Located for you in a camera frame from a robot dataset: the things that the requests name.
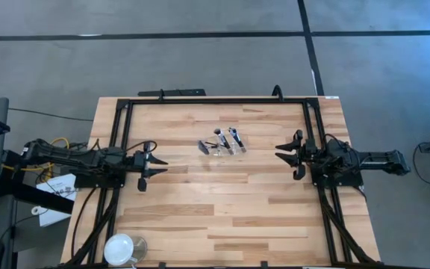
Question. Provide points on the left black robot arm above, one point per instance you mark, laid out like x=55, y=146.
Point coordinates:
x=69, y=157

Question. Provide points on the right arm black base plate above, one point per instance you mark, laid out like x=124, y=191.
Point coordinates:
x=342, y=181

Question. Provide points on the black table frame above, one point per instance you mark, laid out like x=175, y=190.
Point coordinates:
x=218, y=101

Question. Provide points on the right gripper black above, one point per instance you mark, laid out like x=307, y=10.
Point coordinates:
x=306, y=155

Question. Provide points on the long thin silver-ferrule makeup brush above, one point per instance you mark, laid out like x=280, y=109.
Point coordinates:
x=212, y=143

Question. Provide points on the white paper sheet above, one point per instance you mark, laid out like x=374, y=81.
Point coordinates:
x=60, y=185

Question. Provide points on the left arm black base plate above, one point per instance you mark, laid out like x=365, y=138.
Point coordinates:
x=99, y=182

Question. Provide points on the medium dark-bristle makeup brush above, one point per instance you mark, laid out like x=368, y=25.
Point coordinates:
x=237, y=139

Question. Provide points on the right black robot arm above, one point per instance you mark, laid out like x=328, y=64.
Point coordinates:
x=371, y=160

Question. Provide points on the table-level camera box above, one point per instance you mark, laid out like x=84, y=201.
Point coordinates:
x=264, y=265

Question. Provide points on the black bar device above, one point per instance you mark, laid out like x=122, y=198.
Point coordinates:
x=172, y=92

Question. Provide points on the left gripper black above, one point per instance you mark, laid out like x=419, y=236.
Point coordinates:
x=140, y=164

